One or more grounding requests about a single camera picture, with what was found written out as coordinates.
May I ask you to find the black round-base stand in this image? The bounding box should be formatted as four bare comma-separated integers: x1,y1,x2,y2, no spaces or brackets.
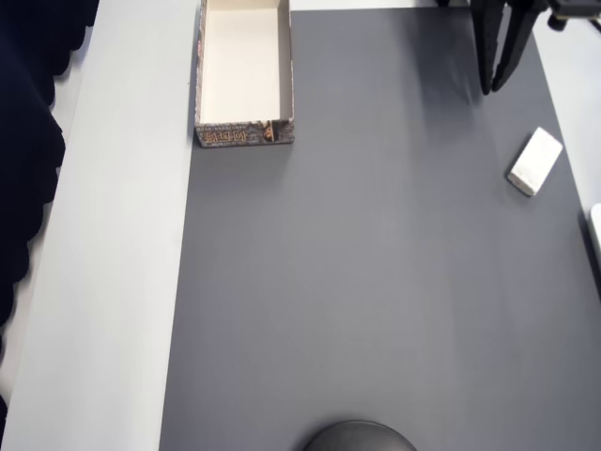
302,419,419,451

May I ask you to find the white eraser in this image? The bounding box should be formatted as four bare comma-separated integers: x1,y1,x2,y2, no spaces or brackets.
505,126,564,197

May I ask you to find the grey table mat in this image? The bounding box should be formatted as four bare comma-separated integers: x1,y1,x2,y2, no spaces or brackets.
157,7,601,451

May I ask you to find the patterned cardboard box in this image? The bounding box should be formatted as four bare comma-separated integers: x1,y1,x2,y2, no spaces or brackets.
193,0,297,149

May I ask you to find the dark blue curtain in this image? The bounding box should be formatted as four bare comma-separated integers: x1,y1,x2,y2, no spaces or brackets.
0,0,102,424

